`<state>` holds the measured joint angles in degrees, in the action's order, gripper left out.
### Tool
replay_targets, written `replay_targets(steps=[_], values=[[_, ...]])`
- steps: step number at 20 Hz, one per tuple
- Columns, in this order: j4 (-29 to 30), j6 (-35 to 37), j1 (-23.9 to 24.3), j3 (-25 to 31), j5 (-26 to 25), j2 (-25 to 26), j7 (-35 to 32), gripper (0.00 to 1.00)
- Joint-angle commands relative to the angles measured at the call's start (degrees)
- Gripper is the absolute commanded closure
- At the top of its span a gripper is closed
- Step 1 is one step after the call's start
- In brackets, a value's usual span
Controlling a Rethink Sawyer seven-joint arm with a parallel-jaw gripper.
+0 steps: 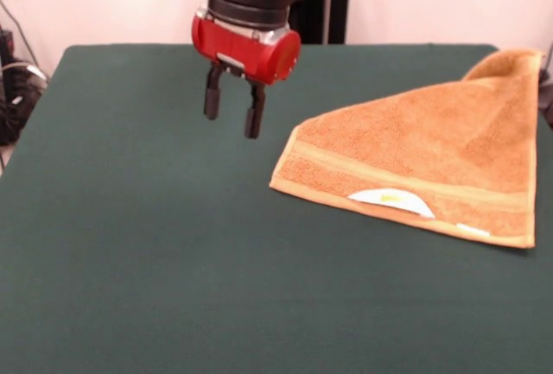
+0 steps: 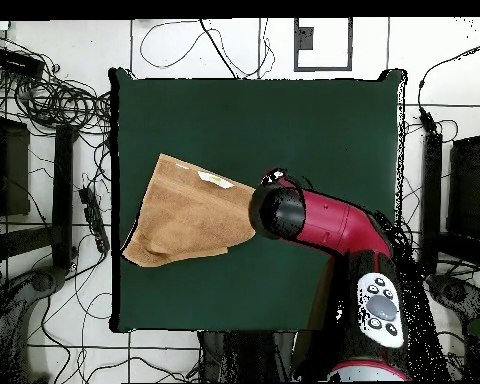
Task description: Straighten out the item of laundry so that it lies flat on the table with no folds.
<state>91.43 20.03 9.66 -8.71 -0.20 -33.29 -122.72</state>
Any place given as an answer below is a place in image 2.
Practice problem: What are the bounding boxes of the black cable with adapter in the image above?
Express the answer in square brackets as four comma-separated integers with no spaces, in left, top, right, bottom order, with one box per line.
[416,39,480,135]

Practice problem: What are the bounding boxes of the grey floor hatch frame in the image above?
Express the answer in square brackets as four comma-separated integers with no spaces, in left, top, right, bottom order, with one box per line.
[293,17,354,73]

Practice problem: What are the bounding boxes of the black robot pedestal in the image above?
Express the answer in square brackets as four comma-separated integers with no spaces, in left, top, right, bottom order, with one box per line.
[197,330,297,383]

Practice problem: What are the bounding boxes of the black rectangular box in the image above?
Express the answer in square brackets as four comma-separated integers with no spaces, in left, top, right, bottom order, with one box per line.
[0,47,46,80]

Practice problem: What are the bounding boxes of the thin black looped cable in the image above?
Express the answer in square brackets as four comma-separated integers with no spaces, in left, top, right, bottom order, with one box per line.
[139,17,277,80]

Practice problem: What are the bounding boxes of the black metal frame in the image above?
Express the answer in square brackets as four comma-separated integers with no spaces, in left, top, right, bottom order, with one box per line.
[418,102,480,281]
[0,90,79,281]

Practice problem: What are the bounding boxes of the dark green table cloth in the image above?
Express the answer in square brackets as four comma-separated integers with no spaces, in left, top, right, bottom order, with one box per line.
[107,66,408,336]

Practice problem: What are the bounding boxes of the grey stand base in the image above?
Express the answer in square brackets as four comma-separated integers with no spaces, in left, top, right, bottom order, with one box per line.
[0,264,70,383]
[426,273,480,381]

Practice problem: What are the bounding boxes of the thick black cable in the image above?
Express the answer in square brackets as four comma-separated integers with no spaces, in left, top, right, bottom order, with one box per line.
[198,17,240,80]

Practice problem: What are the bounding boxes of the tangled black cable bundle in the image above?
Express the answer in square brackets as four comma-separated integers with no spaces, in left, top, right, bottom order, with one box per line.
[7,67,113,137]

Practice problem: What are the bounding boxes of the black power strip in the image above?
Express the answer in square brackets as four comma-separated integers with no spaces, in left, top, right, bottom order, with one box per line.
[78,186,111,255]

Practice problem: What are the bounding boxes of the tan terry towel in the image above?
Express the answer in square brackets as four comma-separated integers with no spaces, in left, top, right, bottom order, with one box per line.
[120,153,258,268]

